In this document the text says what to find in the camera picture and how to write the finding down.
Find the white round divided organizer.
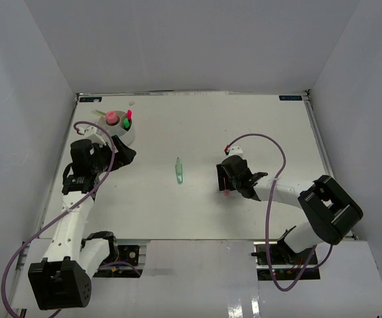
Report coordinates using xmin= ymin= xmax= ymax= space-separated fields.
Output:
xmin=97 ymin=111 xmax=135 ymax=146

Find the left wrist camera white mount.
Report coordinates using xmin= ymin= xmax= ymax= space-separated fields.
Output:
xmin=76 ymin=126 xmax=106 ymax=145

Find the black highlighter pink cap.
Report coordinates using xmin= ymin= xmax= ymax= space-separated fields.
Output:
xmin=127 ymin=109 xmax=133 ymax=121

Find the mint green highlighter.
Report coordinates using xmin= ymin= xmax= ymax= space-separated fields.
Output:
xmin=175 ymin=157 xmax=184 ymax=184

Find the pink translucent highlighter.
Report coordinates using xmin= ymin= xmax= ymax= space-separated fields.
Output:
xmin=223 ymin=177 xmax=229 ymax=196

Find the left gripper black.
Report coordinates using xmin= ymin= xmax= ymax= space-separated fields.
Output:
xmin=91 ymin=135 xmax=136 ymax=175

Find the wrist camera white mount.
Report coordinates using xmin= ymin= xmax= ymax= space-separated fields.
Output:
xmin=225 ymin=146 xmax=243 ymax=158
xmin=76 ymin=126 xmax=106 ymax=145

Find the black highlighter green cap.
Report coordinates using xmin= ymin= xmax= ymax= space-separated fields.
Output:
xmin=123 ymin=118 xmax=131 ymax=130

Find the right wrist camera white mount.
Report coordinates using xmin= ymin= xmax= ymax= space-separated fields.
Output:
xmin=225 ymin=146 xmax=243 ymax=158

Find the yellow pen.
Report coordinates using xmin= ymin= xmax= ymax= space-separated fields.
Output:
xmin=92 ymin=109 xmax=106 ymax=117

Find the blue table label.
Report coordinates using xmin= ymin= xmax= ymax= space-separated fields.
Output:
xmin=279 ymin=95 xmax=302 ymax=101
xmin=79 ymin=97 xmax=102 ymax=103

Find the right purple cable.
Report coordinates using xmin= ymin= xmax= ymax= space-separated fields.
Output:
xmin=225 ymin=133 xmax=334 ymax=292

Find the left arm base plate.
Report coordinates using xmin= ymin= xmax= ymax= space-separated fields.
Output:
xmin=94 ymin=244 xmax=147 ymax=278

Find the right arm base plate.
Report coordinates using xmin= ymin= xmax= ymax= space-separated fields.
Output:
xmin=251 ymin=242 xmax=320 ymax=282

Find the right blue table label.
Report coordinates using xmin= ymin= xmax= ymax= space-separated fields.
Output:
xmin=279 ymin=95 xmax=302 ymax=101

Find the pink capped crayon tube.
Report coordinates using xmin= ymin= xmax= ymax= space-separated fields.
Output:
xmin=105 ymin=111 xmax=120 ymax=126

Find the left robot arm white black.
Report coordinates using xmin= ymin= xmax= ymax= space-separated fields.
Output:
xmin=28 ymin=135 xmax=136 ymax=310

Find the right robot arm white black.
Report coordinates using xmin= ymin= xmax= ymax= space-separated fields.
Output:
xmin=216 ymin=155 xmax=363 ymax=264

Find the left blue table label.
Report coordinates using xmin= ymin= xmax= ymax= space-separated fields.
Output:
xmin=79 ymin=97 xmax=102 ymax=103

